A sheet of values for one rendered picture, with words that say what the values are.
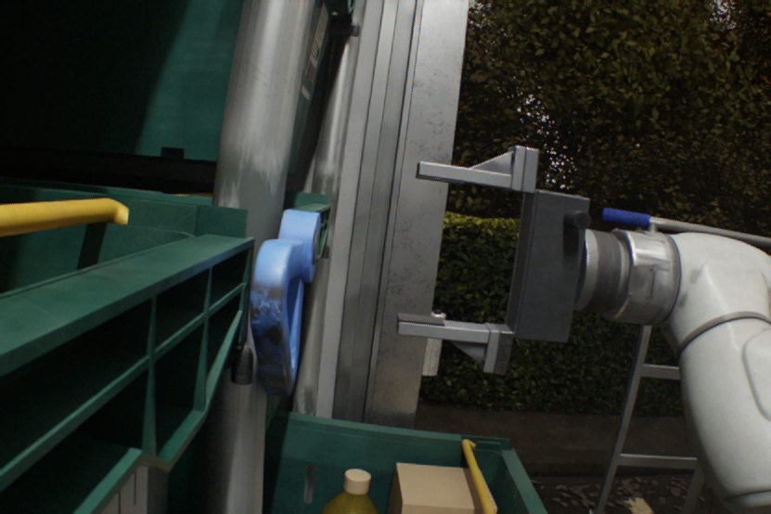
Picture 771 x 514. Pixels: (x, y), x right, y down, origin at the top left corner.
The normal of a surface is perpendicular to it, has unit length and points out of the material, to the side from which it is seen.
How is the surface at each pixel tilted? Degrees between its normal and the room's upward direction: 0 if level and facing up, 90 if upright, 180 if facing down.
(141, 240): 87
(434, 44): 90
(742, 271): 45
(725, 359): 58
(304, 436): 87
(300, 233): 64
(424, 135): 90
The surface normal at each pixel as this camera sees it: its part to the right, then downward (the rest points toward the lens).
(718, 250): 0.04, -0.62
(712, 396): -0.85, -0.39
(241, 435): 0.49, 0.15
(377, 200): 0.03, 0.11
